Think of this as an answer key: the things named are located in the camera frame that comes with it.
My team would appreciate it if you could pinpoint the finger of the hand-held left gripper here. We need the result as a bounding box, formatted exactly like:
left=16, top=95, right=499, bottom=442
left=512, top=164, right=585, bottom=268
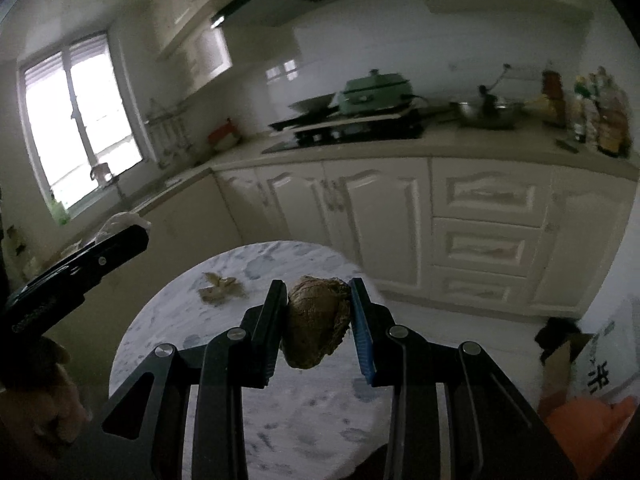
left=10, top=232, right=150, bottom=336
left=5, top=224, right=147, bottom=302

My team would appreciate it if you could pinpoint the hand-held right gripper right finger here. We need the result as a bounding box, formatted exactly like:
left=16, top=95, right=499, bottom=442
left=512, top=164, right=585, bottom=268
left=348, top=277, right=578, bottom=480

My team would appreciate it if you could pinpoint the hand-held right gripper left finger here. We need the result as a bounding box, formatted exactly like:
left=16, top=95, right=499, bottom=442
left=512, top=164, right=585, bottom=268
left=87, top=279, right=288, bottom=480

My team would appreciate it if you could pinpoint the brown paper ball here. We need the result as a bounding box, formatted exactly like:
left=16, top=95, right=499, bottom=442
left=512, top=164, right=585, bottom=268
left=282, top=275, right=352, bottom=370

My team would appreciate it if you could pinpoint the white tissue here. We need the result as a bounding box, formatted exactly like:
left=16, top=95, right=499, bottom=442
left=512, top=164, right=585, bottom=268
left=95, top=211, right=152, bottom=241

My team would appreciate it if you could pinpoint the person's left hand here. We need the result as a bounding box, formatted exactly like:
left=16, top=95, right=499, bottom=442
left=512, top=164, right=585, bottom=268
left=14, top=340, right=93, bottom=443

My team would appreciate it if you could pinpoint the green bottle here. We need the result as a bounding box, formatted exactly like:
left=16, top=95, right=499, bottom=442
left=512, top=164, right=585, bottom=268
left=49, top=197, right=71, bottom=226

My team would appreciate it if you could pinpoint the printed carton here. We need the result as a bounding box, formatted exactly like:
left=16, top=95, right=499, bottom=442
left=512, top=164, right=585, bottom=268
left=4, top=225, right=38, bottom=281

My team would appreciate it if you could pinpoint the beige crumpled wrapper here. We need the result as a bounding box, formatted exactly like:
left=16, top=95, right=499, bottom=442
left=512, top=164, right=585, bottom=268
left=197, top=271, right=246, bottom=306

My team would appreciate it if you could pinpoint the metal sink faucet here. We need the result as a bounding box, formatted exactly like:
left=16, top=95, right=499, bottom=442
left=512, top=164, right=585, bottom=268
left=90, top=162, right=126, bottom=206

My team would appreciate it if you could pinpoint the steel kitchen sink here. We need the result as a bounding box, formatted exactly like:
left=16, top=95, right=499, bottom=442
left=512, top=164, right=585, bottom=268
left=125, top=175, right=198, bottom=213

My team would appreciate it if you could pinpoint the cream drawer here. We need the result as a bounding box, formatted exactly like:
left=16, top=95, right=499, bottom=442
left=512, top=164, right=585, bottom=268
left=432, top=267, right=533, bottom=311
left=431, top=159, right=553, bottom=228
left=431, top=217, right=543, bottom=278

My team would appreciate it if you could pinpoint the kitchen window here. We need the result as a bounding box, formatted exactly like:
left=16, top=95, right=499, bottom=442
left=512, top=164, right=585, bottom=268
left=17, top=32, right=146, bottom=221

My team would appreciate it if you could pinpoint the hanging utensil rack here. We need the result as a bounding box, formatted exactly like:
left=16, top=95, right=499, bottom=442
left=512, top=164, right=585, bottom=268
left=145, top=100, right=193, bottom=166

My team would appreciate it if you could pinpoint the red and white bag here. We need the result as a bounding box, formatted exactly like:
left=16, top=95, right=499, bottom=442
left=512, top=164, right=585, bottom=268
left=207, top=117, right=241, bottom=151

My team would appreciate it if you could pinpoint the black gas stove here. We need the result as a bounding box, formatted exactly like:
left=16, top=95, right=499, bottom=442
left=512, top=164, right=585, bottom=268
left=261, top=127, right=426, bottom=156

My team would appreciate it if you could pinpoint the black induction cooker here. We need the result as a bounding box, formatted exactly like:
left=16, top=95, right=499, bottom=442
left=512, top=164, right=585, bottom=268
left=268, top=105, right=341, bottom=131

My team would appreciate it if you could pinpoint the grey bowl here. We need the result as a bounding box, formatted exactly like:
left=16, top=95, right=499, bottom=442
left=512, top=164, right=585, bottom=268
left=287, top=92, right=337, bottom=113

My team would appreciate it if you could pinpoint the green electric pot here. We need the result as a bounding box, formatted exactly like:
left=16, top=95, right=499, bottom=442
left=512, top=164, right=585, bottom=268
left=336, top=69, right=416, bottom=113

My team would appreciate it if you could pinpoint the steel wok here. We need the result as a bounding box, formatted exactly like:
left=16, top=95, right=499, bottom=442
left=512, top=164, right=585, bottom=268
left=449, top=85, right=528, bottom=130

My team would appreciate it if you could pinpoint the white printed bag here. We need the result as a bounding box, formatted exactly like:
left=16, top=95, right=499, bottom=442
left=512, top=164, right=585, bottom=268
left=572, top=305, right=640, bottom=403

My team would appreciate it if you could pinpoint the row of condiment bottles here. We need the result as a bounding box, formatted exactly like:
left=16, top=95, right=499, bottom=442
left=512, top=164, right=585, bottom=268
left=540, top=65, right=633, bottom=158

